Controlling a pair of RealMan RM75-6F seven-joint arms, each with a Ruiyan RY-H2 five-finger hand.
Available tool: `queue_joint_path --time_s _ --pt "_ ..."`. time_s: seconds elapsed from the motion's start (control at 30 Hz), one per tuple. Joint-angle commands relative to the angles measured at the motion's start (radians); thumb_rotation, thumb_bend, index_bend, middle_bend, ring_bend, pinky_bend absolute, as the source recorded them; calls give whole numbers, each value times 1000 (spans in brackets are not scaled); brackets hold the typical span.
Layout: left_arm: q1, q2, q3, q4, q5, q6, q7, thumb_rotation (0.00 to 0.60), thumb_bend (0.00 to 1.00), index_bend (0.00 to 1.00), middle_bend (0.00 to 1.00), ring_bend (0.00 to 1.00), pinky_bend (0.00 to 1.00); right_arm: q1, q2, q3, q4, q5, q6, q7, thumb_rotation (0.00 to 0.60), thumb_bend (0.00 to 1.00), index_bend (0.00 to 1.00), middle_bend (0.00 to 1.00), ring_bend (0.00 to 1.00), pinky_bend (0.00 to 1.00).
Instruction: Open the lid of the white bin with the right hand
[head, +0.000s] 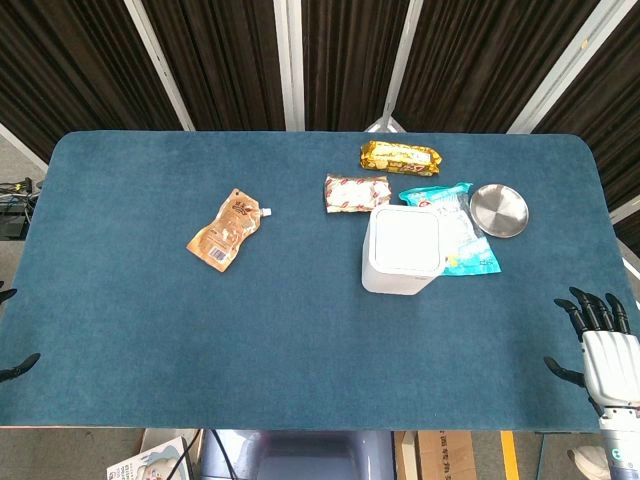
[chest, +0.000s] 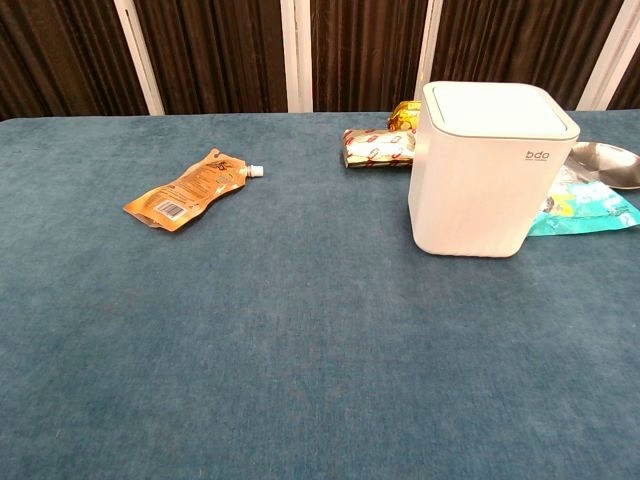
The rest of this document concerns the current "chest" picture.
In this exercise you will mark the teal white plastic bag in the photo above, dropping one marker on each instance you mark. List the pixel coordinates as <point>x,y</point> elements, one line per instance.
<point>580,215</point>

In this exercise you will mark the blue velvet table cloth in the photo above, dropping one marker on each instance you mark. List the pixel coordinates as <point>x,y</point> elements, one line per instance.
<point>300,350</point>

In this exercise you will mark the round steel plate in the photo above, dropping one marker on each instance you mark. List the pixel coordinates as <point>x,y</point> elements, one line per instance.
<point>607,165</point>

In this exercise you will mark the gold snack pack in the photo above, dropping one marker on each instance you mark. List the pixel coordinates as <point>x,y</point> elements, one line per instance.
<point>406,116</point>

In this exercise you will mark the orange spout pouch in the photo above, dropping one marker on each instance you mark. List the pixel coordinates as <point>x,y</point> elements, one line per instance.
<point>192,192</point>

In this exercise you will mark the white frame post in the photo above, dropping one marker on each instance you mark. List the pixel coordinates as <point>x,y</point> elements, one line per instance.
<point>430,45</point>
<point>140,55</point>
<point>606,55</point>
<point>296,55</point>

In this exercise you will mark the white red snack pack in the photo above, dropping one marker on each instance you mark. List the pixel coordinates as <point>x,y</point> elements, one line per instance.
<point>375,147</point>

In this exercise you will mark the white plastic bin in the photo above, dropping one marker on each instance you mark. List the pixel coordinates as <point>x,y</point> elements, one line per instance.
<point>475,195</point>

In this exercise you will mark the dark brown pleated curtain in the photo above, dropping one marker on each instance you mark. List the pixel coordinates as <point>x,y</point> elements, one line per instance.
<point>225,50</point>

